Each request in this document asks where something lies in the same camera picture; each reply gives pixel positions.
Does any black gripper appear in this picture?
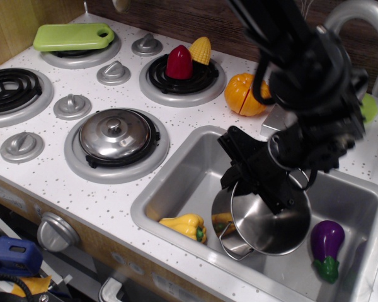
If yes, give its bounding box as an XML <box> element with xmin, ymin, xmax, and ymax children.
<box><xmin>218</xmin><ymin>126</ymin><xmax>295</xmax><ymax>215</ymax></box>

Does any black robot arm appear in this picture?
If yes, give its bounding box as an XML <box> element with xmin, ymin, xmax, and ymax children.
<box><xmin>219</xmin><ymin>1</ymin><xmax>368</xmax><ymax>214</ymax></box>

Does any silver sink basin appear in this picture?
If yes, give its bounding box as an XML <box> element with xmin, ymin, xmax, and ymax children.
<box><xmin>131</xmin><ymin>126</ymin><xmax>378</xmax><ymax>301</ymax></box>

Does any stainless steel pot lid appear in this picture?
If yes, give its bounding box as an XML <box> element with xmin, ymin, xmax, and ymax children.
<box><xmin>79</xmin><ymin>109</ymin><xmax>156</xmax><ymax>161</ymax></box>

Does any yellow toy bell pepper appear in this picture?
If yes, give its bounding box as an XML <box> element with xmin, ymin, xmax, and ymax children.
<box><xmin>159</xmin><ymin>213</ymin><xmax>207</xmax><ymax>243</ymax></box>

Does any orange toy pumpkin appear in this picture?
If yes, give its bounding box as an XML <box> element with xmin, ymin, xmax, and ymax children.
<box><xmin>224</xmin><ymin>73</ymin><xmax>267</xmax><ymax>116</ymax></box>

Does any black coil burner back right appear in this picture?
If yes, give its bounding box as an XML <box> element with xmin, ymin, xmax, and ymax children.
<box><xmin>147</xmin><ymin>54</ymin><xmax>219</xmax><ymax>94</ymax></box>

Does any black coil burner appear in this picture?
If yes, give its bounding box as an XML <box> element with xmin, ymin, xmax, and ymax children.
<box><xmin>147</xmin><ymin>54</ymin><xmax>219</xmax><ymax>94</ymax></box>
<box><xmin>0</xmin><ymin>68</ymin><xmax>42</xmax><ymax>113</ymax></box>

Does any purple toy eggplant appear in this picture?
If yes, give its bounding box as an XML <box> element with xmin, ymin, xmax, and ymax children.
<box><xmin>310</xmin><ymin>220</ymin><xmax>345</xmax><ymax>284</ymax></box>

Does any red toy pepper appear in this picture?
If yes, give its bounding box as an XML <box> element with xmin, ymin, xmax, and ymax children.
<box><xmin>165</xmin><ymin>45</ymin><xmax>193</xmax><ymax>80</ymax></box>

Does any yellow toy corn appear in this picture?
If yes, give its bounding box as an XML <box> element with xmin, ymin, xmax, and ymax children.
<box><xmin>189</xmin><ymin>36</ymin><xmax>211</xmax><ymax>65</ymax></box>

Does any green toy leaf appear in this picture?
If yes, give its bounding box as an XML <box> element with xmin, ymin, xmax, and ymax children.
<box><xmin>360</xmin><ymin>93</ymin><xmax>378</xmax><ymax>124</ymax></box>

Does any silver stove knob back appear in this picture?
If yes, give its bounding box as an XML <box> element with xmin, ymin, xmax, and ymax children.
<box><xmin>131</xmin><ymin>33</ymin><xmax>163</xmax><ymax>57</ymax></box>

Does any silver stove knob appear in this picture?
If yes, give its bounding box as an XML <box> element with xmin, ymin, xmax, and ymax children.
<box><xmin>54</xmin><ymin>94</ymin><xmax>92</xmax><ymax>120</ymax></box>
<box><xmin>96</xmin><ymin>60</ymin><xmax>131</xmax><ymax>86</ymax></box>
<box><xmin>131</xmin><ymin>33</ymin><xmax>163</xmax><ymax>57</ymax></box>
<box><xmin>0</xmin><ymin>132</ymin><xmax>45</xmax><ymax>164</ymax></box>

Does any silver stove knob middle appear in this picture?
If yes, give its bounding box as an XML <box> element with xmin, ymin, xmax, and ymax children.
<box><xmin>96</xmin><ymin>60</ymin><xmax>131</xmax><ymax>86</ymax></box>

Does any silver stove knob centre left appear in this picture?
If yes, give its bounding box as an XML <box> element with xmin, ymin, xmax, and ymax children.
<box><xmin>54</xmin><ymin>94</ymin><xmax>92</xmax><ymax>120</ymax></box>

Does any silver oven dial knob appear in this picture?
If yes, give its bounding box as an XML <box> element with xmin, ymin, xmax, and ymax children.
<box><xmin>37</xmin><ymin>212</ymin><xmax>80</xmax><ymax>252</ymax></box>

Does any hanging metal strainer spoon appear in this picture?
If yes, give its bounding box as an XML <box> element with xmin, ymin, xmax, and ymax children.
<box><xmin>301</xmin><ymin>0</ymin><xmax>314</xmax><ymax>20</ymax></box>

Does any silver stove knob front left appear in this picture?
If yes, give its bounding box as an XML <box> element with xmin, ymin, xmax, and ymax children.
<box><xmin>0</xmin><ymin>132</ymin><xmax>45</xmax><ymax>164</ymax></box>

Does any green plastic cutting board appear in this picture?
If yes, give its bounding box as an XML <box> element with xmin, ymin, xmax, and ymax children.
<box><xmin>33</xmin><ymin>23</ymin><xmax>115</xmax><ymax>52</ymax></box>

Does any blue clamp tool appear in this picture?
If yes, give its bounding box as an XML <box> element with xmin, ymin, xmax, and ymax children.
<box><xmin>0</xmin><ymin>237</ymin><xmax>43</xmax><ymax>277</ymax></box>

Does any black coil burner left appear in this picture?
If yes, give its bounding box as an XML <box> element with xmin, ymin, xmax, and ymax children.
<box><xmin>0</xmin><ymin>68</ymin><xmax>42</xmax><ymax>113</ymax></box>

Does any silver oven door handle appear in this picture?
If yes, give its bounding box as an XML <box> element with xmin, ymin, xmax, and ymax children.
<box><xmin>98</xmin><ymin>277</ymin><xmax>124</xmax><ymax>302</ymax></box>

